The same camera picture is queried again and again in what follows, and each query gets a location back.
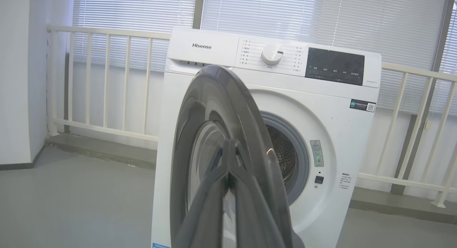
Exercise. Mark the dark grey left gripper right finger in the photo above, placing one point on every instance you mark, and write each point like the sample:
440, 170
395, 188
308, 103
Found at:
253, 219

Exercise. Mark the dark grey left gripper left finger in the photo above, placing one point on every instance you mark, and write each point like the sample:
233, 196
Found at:
205, 212

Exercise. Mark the black round glass washer door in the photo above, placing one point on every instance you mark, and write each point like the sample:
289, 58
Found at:
221, 105

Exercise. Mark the white Hisense washing machine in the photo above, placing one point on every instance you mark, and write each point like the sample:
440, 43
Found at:
342, 140

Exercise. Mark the white washing machine dial knob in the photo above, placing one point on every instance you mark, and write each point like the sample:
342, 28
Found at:
271, 55

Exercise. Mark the black washing machine display panel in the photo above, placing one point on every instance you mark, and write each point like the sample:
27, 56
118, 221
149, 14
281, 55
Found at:
334, 65

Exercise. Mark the blue energy label sticker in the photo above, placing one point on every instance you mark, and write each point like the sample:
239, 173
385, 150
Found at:
160, 246

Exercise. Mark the grey rubber drum gasket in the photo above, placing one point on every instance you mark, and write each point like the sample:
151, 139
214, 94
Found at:
301, 158

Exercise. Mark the grey green warning sticker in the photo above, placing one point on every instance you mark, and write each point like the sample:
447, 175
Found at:
317, 153

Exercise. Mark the black QR code sticker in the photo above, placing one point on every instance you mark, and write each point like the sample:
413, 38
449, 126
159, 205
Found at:
360, 105

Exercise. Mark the white metal railing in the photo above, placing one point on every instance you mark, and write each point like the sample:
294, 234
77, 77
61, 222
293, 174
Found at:
107, 31

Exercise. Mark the white window blinds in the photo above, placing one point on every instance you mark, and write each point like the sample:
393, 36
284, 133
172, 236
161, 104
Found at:
257, 12

